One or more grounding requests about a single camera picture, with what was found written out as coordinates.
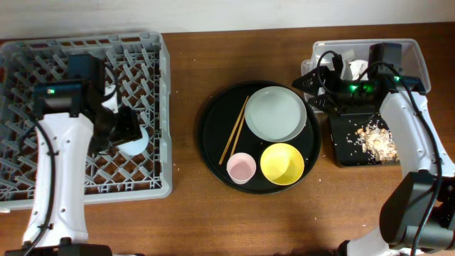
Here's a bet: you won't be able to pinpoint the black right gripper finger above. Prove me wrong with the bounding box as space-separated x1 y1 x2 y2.
291 66 329 95
308 95 341 114

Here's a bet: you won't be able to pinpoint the blue plastic cup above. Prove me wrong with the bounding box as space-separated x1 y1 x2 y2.
117 127 149 156

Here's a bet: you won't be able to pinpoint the rice and peanut shell scraps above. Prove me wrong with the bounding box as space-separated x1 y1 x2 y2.
346 121 400 164

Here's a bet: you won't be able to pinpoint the yellow bowl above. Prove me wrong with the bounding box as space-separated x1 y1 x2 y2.
260 143 305 186

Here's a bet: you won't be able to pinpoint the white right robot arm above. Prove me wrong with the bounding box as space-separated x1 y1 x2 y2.
292 39 454 255

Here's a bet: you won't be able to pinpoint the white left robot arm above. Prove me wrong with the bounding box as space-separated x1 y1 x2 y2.
5 54 148 256

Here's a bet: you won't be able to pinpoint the grey plastic dishwasher rack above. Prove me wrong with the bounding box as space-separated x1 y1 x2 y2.
1 32 172 212

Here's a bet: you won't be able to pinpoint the crumpled white tissue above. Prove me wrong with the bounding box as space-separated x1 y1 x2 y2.
349 60 368 80

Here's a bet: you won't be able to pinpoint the clear plastic bin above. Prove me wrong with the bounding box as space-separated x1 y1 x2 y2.
301 38 431 100

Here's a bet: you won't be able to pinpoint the rectangular black tray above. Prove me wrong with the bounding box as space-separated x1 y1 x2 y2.
328 113 398 167

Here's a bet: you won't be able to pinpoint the grey-white plate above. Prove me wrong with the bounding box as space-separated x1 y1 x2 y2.
245 86 307 142

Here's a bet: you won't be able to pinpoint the wooden chopstick right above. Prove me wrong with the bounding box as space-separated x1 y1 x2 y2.
230 113 245 156

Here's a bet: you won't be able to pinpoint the wooden chopstick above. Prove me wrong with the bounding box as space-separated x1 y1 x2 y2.
230 113 245 156
218 96 249 165

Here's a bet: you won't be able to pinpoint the round black tray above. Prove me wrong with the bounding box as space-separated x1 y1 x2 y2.
197 80 322 195

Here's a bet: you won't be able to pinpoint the pink plastic cup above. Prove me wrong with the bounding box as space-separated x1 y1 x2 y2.
226 152 257 185

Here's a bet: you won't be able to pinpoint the wooden chopstick left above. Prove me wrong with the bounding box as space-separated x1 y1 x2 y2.
218 96 249 165

